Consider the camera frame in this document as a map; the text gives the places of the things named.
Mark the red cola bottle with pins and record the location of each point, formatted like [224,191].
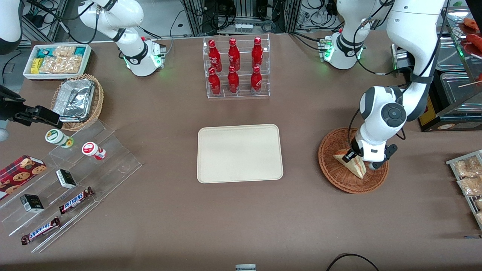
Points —
[214,82]
[234,56]
[214,56]
[256,81]
[233,81]
[257,54]

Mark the clear acrylic bottle rack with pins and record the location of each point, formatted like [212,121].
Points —
[267,64]

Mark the clear acrylic step stand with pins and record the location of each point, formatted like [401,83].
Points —
[113,165]

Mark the small grey device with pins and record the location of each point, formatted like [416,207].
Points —
[245,267]

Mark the clear snack bag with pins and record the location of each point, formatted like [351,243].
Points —
[467,167]
[470,186]
[479,218]
[478,204]

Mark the white rectangular snack bin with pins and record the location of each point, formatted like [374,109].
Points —
[27,71]

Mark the triangular sandwich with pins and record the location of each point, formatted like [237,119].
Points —
[356,169]

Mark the wicker basket with foil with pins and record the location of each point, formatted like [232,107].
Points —
[98,101]

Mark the red cookie box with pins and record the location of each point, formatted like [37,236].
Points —
[19,173]

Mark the silver metal block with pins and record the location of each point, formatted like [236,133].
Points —
[401,58]

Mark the red lid yogurt bottle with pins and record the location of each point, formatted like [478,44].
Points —
[91,149]

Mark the green lid yogurt bottle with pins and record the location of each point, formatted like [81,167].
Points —
[56,137]

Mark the white power strip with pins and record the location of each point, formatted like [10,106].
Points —
[243,27]

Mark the round brown wicker basket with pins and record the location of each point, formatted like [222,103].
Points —
[339,180]

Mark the small clear cracker bag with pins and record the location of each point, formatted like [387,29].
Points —
[64,51]

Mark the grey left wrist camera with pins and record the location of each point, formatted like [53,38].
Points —
[384,158]

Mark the large clear cracker bag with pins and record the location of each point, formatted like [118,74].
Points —
[60,64]

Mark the cream plastic tray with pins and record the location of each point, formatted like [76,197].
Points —
[239,154]

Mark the silver foil tray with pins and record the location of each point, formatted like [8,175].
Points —
[73,99]

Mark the yellow snack packet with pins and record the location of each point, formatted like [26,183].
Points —
[36,66]

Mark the black food warmer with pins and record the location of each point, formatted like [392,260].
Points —
[427,127]

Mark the small black box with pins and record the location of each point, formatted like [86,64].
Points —
[66,178]
[32,203]

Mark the aluminium frame rack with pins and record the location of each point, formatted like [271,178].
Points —
[196,19]

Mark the teal snack packet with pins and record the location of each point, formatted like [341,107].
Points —
[80,51]
[44,52]

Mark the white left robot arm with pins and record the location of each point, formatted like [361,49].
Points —
[414,37]

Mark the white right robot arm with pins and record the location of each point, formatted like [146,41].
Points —
[133,56]

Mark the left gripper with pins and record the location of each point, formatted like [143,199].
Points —
[354,152]

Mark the steel warmer pan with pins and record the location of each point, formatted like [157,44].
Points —
[457,94]
[452,56]

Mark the snickers bar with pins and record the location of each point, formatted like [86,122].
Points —
[75,200]
[40,230]

